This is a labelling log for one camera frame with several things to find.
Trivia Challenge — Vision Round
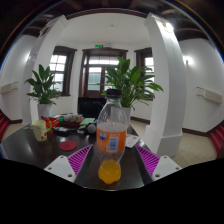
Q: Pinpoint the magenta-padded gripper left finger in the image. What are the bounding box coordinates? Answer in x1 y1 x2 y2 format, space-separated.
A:
43 144 96 188

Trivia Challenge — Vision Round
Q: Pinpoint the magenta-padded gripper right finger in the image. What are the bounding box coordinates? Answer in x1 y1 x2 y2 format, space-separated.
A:
134 144 183 186

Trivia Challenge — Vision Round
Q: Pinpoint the orange soda plastic bottle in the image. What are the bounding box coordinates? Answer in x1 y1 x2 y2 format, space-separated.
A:
95 88 129 185

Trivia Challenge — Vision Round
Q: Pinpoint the flat round red coaster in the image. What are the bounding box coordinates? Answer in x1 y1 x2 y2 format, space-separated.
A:
58 140 78 152

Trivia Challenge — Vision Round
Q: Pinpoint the printed paper leaflet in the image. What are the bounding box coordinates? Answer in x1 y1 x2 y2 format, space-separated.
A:
124 133 141 149

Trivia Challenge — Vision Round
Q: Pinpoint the flat black device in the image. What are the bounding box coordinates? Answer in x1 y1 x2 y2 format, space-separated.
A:
53 126 71 136

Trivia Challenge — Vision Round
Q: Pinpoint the grey-headed microphone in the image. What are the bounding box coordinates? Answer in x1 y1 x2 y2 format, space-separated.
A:
87 123 98 134

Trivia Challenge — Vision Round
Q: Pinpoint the green notebook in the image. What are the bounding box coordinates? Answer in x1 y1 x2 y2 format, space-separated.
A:
79 117 97 127

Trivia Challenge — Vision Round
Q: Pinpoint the red box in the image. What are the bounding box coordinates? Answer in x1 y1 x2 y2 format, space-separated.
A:
43 115 62 128

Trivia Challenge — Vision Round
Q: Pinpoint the black chair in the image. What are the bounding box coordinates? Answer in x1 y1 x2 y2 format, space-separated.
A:
77 96 107 119

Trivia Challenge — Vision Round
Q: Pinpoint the red carpeted staircase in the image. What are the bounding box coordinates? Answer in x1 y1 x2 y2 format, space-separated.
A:
209 121 224 158
0 109 10 141

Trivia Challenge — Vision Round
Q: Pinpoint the larger potted leafy plant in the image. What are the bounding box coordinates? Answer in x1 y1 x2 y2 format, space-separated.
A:
101 55 164 126

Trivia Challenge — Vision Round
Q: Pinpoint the smaller potted leafy plant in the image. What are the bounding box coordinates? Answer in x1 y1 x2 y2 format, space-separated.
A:
24 63 63 120

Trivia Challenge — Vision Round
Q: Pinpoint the dark wooden glazed door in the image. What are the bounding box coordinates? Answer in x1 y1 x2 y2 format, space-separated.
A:
78 47 129 99

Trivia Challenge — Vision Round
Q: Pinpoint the dark-framed window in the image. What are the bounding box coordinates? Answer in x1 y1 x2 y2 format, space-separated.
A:
49 45 78 97
134 47 156 101

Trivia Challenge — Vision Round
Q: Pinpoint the cream mug with green handle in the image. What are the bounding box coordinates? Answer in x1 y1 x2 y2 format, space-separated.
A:
31 119 53 142

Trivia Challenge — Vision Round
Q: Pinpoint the white wall radiator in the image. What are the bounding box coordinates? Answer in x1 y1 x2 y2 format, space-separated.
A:
196 86 224 104
0 81 20 95

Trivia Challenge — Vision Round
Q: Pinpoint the glowing wall lamp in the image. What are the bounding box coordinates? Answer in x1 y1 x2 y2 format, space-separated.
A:
182 55 193 67
24 53 34 65

